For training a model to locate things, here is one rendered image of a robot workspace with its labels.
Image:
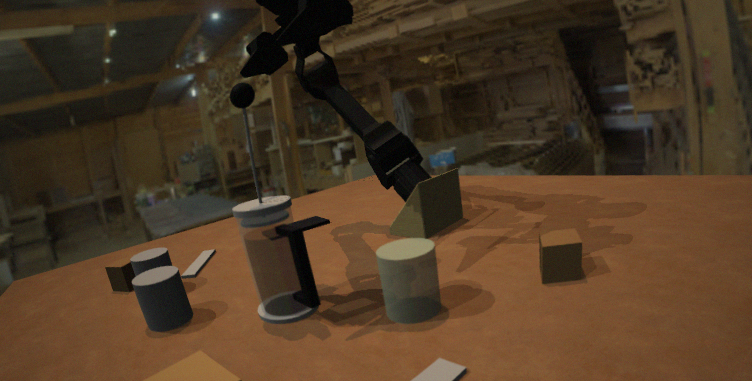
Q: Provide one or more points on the french press coffee maker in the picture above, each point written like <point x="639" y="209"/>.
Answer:
<point x="275" y="249"/>

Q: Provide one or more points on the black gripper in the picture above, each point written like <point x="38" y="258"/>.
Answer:
<point x="300" y="26"/>

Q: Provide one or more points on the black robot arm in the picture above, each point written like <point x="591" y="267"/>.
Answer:
<point x="385" y="145"/>

